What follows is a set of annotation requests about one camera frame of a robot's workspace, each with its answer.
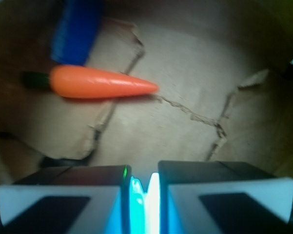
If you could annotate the brown paper bag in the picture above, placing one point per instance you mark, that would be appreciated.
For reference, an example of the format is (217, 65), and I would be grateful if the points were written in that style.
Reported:
(219, 66)

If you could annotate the orange toy carrot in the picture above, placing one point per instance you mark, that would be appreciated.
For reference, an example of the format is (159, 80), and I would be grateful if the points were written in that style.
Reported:
(87, 83)

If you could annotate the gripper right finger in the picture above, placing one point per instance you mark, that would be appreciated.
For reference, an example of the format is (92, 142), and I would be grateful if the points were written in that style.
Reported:
(223, 198)

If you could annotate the blue flat piece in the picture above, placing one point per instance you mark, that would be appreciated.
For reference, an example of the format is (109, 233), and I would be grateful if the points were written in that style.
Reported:
(76, 32)

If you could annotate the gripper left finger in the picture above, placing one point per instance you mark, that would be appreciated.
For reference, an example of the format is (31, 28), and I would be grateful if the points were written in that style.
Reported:
(68, 200)

